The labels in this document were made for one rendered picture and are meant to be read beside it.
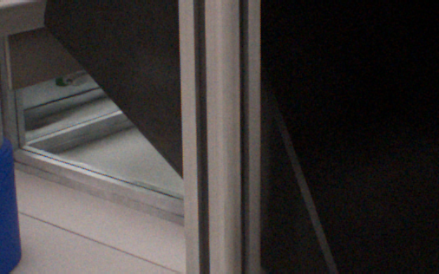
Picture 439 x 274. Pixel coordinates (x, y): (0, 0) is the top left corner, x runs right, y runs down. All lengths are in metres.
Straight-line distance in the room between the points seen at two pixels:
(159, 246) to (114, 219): 0.11
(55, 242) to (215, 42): 1.00
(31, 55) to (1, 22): 0.04
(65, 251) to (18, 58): 0.79
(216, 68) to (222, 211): 0.05
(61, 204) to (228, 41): 1.12
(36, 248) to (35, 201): 0.16
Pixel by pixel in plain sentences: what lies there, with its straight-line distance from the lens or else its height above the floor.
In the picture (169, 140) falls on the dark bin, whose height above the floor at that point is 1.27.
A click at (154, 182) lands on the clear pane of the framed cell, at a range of 1.37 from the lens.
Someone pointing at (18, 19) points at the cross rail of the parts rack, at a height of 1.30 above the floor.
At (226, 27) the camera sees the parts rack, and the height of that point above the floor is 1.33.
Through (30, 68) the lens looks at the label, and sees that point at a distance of 0.51.
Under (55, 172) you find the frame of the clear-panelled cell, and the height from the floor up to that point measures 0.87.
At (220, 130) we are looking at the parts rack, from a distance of 0.32.
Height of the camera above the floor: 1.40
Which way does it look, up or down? 19 degrees down
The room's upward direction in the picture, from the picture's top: 1 degrees counter-clockwise
